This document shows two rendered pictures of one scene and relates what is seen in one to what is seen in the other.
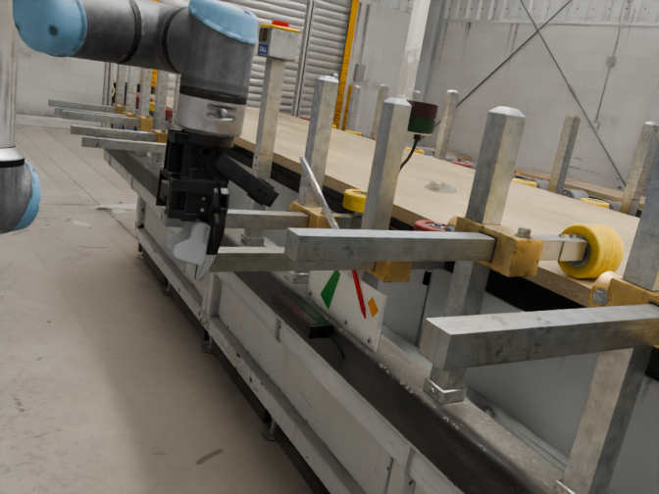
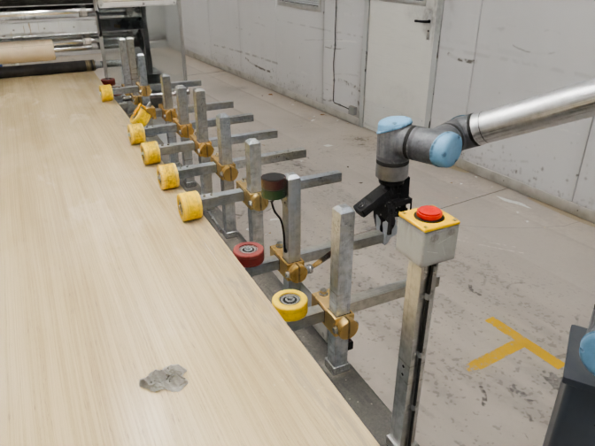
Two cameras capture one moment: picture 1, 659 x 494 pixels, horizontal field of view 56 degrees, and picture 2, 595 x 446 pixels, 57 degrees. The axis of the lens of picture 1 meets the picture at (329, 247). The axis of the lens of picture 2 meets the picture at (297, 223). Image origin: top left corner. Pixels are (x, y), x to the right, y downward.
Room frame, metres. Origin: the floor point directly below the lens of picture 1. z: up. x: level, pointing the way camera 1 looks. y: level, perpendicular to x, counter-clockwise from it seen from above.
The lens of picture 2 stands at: (2.28, 0.06, 1.60)
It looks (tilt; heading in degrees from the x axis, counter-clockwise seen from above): 27 degrees down; 185
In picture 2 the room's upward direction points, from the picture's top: straight up
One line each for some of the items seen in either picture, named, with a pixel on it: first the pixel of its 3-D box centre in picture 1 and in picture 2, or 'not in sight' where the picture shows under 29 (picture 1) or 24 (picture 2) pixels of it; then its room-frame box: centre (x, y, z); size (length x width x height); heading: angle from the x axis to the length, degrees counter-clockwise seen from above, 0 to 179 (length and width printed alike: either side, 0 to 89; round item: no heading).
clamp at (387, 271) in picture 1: (379, 255); (287, 263); (1.04, -0.09, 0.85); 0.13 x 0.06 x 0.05; 31
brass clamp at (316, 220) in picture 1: (311, 219); (334, 314); (1.25, 0.05, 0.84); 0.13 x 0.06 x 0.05; 31
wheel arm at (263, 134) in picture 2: not in sight; (215, 141); (0.35, -0.43, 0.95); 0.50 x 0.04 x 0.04; 121
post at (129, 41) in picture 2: not in sight; (135, 82); (-0.65, -1.11, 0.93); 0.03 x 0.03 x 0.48; 31
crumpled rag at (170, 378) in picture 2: (441, 185); (164, 373); (1.55, -0.25, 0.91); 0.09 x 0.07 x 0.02; 99
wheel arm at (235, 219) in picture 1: (274, 221); (363, 300); (1.18, 0.12, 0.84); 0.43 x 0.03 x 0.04; 121
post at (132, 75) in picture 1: (130, 101); not in sight; (2.76, 0.97, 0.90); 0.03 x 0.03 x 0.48; 31
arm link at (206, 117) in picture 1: (211, 117); (390, 169); (0.85, 0.19, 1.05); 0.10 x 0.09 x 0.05; 31
